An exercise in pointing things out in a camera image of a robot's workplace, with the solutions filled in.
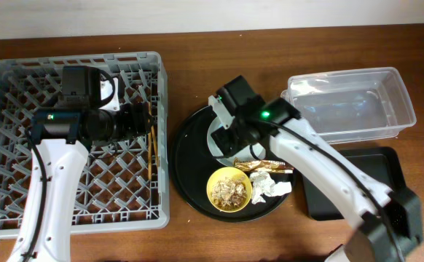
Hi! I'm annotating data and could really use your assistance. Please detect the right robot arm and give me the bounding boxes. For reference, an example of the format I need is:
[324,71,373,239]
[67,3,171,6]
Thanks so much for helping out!
[208,76,424,261]

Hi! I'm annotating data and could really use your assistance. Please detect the food scraps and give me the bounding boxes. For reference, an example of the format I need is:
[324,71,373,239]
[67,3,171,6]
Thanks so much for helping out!
[211,178,248,211]

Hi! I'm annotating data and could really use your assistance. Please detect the yellow bowl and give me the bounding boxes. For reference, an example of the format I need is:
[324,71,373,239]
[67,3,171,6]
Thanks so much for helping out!
[206,167,252,213]

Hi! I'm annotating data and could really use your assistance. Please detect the gold snack wrapper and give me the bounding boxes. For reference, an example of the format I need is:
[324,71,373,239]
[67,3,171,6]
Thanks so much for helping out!
[233,159,294,174]

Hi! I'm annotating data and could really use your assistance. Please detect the round black tray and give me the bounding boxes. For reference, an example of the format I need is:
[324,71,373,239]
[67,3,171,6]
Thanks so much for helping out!
[168,106,288,223]

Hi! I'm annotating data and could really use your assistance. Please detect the clear plastic bin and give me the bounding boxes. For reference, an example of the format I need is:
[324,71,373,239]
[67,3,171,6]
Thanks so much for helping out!
[280,67,417,144]

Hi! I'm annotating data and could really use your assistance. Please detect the grey dishwasher rack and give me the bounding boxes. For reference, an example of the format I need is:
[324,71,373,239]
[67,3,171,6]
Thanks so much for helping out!
[0,51,169,239]

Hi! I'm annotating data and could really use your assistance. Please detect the black rectangular tray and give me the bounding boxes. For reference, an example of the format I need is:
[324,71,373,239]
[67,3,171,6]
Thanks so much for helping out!
[302,147,407,221]

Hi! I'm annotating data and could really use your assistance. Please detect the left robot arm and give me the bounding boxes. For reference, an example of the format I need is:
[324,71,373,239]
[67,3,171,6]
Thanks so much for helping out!
[9,65,154,261]

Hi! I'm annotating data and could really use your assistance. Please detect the white tissue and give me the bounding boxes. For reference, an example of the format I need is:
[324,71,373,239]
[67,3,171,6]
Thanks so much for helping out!
[249,171,292,205]

